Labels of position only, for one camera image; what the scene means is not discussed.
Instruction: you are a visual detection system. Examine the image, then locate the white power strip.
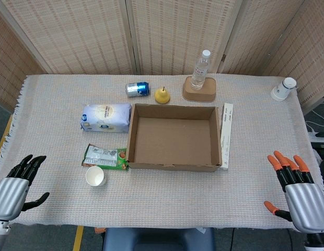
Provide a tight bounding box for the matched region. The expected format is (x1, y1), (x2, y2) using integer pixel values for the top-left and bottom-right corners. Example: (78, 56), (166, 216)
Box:
(307, 131), (324, 143)

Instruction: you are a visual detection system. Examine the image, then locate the woven folding screen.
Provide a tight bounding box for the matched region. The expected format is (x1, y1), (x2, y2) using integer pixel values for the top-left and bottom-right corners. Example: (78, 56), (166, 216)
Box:
(0, 0), (324, 116)

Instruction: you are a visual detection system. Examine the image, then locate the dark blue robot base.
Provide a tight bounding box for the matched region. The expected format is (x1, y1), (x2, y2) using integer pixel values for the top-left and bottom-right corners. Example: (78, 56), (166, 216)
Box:
(102, 226), (215, 251)

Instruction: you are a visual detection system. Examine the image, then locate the left silver black-fingered robot hand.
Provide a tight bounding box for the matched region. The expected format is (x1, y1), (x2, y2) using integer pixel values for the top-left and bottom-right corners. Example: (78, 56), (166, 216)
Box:
(0, 154), (51, 222)

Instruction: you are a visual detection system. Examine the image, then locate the clear plastic water bottle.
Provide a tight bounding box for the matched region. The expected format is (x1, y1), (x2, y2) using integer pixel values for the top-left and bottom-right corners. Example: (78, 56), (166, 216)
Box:
(190, 50), (211, 91)

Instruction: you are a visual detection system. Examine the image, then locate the open brown cardboard box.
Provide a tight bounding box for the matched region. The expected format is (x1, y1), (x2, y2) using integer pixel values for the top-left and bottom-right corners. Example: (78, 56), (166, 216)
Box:
(126, 102), (223, 173)

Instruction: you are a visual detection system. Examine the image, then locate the yellow pear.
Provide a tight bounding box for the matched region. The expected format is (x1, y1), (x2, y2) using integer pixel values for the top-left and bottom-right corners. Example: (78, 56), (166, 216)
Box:
(154, 86), (171, 104)

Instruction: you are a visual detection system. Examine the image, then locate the woven beige tablecloth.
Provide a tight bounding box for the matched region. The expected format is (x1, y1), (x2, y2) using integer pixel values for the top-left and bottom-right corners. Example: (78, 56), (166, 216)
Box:
(0, 74), (324, 233)

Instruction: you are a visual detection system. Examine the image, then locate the white cable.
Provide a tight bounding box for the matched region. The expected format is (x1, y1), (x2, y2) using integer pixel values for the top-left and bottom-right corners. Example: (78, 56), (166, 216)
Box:
(305, 98), (324, 134)

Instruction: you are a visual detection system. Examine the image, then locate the blue silver soda can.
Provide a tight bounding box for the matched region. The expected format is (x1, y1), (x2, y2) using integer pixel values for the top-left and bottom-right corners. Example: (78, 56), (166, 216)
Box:
(125, 82), (151, 98)

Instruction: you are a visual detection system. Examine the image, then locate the upside-down white paper cup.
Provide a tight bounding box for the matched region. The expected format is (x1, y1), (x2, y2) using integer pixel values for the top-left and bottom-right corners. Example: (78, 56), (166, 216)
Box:
(271, 77), (298, 102)

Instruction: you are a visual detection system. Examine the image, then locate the brown paper tray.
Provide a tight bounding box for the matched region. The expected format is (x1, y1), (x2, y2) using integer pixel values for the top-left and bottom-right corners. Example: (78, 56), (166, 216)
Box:
(182, 76), (217, 102)

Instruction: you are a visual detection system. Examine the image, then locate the small white paper cup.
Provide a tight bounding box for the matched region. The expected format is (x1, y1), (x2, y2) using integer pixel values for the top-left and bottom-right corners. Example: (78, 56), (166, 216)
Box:
(85, 166), (107, 187)

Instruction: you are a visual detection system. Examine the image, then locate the right silver orange-tipped robot hand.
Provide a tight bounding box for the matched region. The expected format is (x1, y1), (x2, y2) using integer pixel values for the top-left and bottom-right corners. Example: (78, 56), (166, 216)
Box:
(263, 150), (324, 233)

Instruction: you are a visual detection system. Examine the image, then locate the blue-and-white tissue pack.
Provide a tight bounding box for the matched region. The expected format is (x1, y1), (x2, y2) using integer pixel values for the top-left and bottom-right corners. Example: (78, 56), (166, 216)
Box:
(80, 103), (132, 133)

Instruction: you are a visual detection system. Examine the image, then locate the long white carton box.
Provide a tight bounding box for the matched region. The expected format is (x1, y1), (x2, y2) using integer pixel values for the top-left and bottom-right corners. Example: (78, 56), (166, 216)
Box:
(219, 102), (234, 172)

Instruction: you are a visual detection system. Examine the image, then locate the green snack packet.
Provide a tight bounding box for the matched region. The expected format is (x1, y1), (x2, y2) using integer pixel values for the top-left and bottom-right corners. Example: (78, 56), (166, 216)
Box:
(81, 143), (129, 171)

